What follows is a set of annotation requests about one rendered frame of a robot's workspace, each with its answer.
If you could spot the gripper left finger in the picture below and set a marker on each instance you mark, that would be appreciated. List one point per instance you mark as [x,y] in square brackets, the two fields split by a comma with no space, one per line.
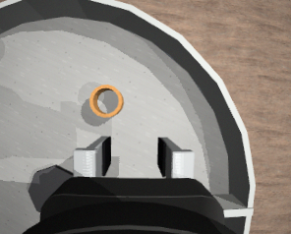
[94,160]

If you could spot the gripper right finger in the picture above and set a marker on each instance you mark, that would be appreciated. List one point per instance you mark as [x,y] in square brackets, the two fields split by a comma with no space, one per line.
[174,162]

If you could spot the bronze bushing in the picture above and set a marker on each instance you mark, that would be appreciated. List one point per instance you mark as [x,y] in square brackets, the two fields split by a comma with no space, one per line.
[94,97]

